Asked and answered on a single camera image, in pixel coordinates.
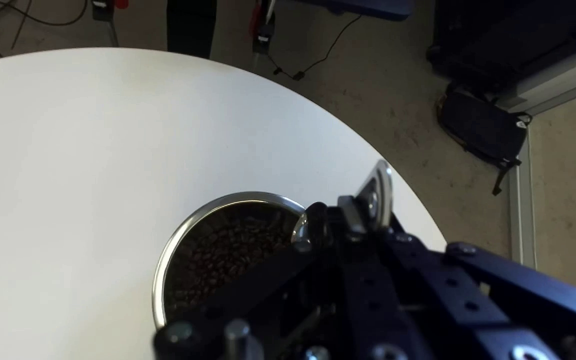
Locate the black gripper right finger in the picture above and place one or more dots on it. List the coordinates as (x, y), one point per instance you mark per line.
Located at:
(515, 313)

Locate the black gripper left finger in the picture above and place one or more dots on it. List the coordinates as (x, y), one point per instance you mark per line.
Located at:
(368, 301)

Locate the large metal spoon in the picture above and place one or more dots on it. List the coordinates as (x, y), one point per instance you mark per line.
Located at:
(379, 192)

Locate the dark brown bowl contents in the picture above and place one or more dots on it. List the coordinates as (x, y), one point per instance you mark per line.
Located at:
(235, 261)

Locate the silver metal bowl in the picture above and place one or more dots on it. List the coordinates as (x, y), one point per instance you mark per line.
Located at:
(162, 273)

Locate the black power supply box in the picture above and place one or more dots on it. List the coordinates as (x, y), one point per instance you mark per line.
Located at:
(480, 126)

